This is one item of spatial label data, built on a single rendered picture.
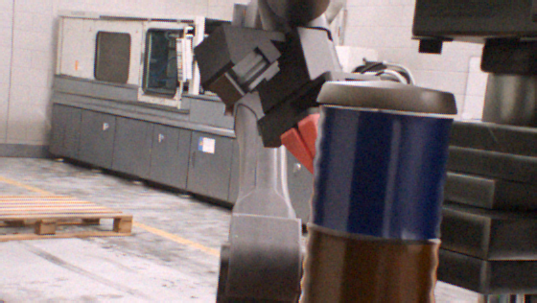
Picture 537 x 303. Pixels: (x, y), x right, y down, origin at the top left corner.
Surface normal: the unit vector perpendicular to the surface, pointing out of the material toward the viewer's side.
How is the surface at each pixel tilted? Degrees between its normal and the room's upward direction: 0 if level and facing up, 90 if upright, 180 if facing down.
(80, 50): 90
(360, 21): 90
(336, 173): 104
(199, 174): 90
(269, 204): 37
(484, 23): 90
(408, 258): 76
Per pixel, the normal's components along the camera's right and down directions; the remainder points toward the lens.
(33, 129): 0.57, 0.12
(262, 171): 0.12, -0.74
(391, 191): 0.11, -0.16
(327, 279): -0.65, 0.23
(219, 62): -0.77, -0.04
